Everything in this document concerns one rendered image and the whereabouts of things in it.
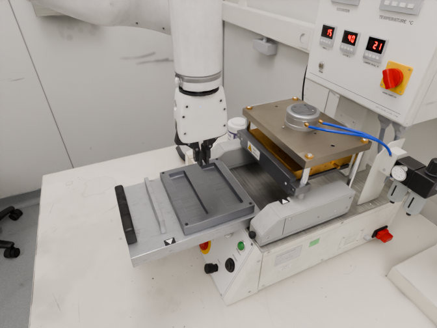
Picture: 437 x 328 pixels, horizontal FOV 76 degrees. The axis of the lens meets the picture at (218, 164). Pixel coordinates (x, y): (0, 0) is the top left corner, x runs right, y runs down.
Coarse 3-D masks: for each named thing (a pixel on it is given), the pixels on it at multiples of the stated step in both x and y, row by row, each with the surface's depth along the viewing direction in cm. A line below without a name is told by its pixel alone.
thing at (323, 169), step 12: (252, 132) 75; (264, 144) 70; (276, 144) 70; (276, 156) 66; (288, 156) 66; (348, 156) 66; (288, 168) 63; (300, 168) 62; (312, 168) 63; (324, 168) 65; (336, 168) 67
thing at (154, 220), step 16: (128, 192) 69; (144, 192) 69; (160, 192) 69; (144, 208) 64; (160, 208) 64; (256, 208) 64; (144, 224) 61; (160, 224) 57; (176, 224) 61; (224, 224) 61; (240, 224) 62; (144, 240) 57; (160, 240) 57; (176, 240) 57; (192, 240) 58; (208, 240) 60; (144, 256) 55; (160, 256) 57
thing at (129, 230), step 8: (120, 192) 63; (120, 200) 61; (120, 208) 59; (128, 208) 59; (120, 216) 58; (128, 216) 57; (128, 224) 55; (128, 232) 54; (128, 240) 56; (136, 240) 56
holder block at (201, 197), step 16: (160, 176) 72; (176, 176) 72; (192, 176) 70; (208, 176) 72; (224, 176) 70; (176, 192) 65; (192, 192) 67; (208, 192) 65; (224, 192) 67; (240, 192) 65; (176, 208) 61; (192, 208) 63; (208, 208) 61; (224, 208) 61; (240, 208) 61; (192, 224) 57; (208, 224) 59
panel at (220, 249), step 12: (216, 240) 74; (228, 240) 70; (240, 240) 65; (204, 252) 78; (216, 252) 74; (228, 252) 69; (240, 252) 65; (240, 264) 65; (216, 276) 72; (228, 276) 68; (228, 288) 68
